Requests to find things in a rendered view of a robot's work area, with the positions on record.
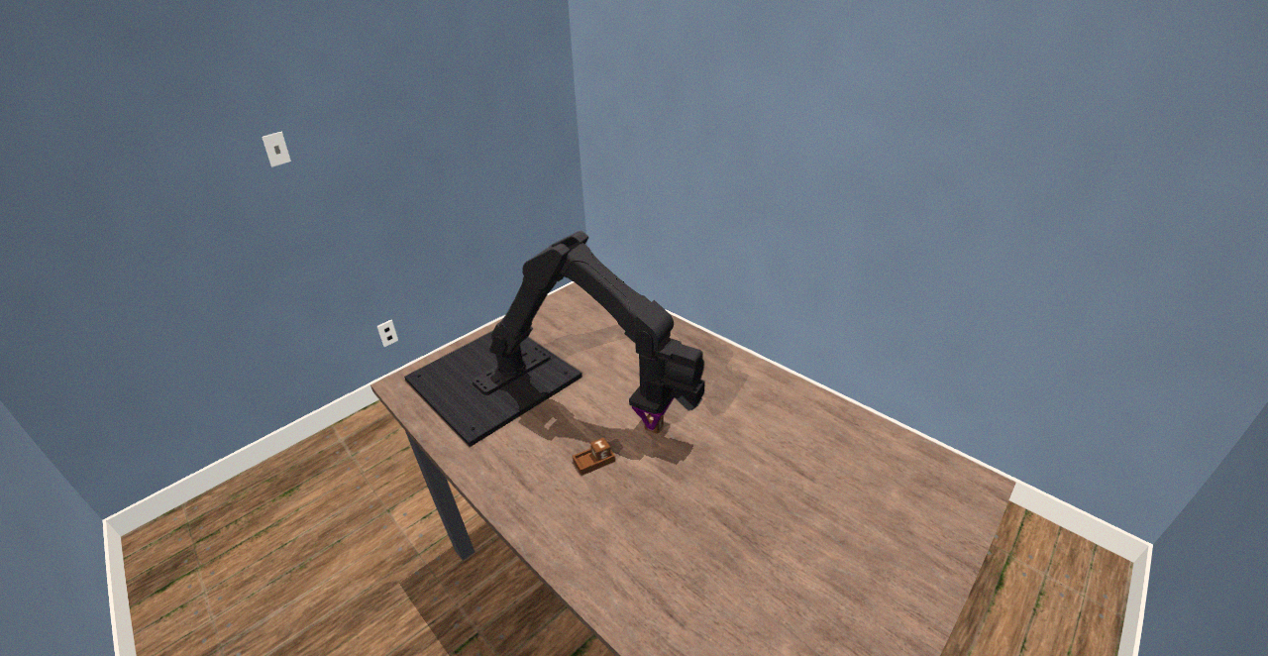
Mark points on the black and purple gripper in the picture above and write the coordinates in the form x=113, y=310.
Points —
x=639, y=403

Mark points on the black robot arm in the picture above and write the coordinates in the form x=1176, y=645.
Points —
x=646, y=323

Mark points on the brown wooden tray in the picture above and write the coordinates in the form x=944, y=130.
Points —
x=585, y=462

